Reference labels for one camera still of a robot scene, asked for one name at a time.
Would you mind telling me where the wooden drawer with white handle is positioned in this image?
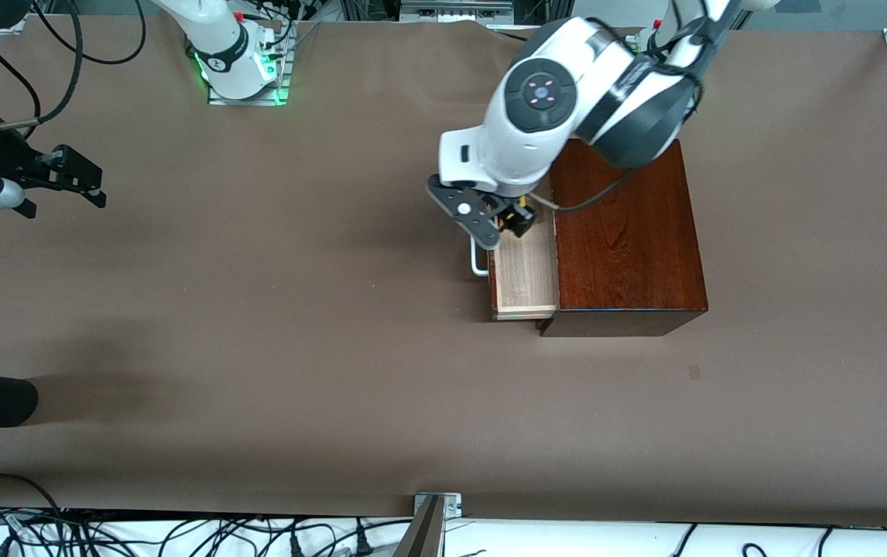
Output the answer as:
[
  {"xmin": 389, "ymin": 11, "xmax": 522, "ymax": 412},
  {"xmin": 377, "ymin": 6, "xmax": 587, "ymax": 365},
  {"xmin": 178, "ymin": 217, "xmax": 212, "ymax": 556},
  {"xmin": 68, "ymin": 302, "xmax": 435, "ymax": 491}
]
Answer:
[{"xmin": 470, "ymin": 186, "xmax": 560, "ymax": 322}]

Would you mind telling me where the dark wooden cabinet box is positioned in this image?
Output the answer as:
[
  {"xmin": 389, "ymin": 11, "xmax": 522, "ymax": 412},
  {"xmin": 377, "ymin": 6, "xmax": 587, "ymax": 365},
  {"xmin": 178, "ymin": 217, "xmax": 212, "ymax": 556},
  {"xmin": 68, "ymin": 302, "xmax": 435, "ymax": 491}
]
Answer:
[{"xmin": 536, "ymin": 139, "xmax": 710, "ymax": 338}]

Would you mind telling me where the grey metal device box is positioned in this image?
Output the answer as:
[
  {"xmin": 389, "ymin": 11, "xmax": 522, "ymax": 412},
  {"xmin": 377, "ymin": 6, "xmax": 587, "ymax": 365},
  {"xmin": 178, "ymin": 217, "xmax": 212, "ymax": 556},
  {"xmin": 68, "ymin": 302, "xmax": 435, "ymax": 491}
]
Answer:
[{"xmin": 399, "ymin": 0, "xmax": 515, "ymax": 22}]

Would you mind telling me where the brown paper table cover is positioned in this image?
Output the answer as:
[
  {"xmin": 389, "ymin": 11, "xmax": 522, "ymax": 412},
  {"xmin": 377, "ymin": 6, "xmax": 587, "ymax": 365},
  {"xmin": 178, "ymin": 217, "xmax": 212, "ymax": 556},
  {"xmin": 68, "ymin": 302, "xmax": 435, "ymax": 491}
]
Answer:
[{"xmin": 0, "ymin": 14, "xmax": 887, "ymax": 530}]

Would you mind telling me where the black hanging cable loop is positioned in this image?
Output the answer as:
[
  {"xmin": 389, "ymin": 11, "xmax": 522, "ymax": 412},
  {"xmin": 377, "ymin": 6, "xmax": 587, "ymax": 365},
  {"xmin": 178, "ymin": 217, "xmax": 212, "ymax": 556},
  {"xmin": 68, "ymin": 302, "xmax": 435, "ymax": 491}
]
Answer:
[{"xmin": 29, "ymin": 0, "xmax": 147, "ymax": 66}]

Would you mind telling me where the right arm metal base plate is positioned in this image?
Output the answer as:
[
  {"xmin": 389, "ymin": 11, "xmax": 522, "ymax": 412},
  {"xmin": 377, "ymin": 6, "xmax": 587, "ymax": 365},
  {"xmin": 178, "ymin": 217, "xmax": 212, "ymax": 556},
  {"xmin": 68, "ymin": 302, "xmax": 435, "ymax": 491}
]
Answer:
[{"xmin": 207, "ymin": 31, "xmax": 290, "ymax": 107}]

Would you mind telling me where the small metal table bracket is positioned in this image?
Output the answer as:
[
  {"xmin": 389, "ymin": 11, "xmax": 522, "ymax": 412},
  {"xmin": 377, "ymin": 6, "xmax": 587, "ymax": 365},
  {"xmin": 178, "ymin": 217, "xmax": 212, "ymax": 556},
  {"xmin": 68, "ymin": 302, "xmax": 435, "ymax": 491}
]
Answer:
[{"xmin": 413, "ymin": 493, "xmax": 462, "ymax": 518}]

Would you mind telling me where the black looped cable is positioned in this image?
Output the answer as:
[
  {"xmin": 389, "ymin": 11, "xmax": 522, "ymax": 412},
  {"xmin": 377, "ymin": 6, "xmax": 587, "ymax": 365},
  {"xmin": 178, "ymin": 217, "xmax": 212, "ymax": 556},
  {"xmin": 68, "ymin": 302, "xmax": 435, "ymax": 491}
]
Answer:
[{"xmin": 0, "ymin": 473, "xmax": 65, "ymax": 535}]

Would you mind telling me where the grey metal post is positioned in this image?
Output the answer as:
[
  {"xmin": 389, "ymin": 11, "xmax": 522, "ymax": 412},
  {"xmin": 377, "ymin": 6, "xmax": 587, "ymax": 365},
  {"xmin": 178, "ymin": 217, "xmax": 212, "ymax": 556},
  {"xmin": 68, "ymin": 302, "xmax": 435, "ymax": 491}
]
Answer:
[{"xmin": 392, "ymin": 495, "xmax": 446, "ymax": 557}]

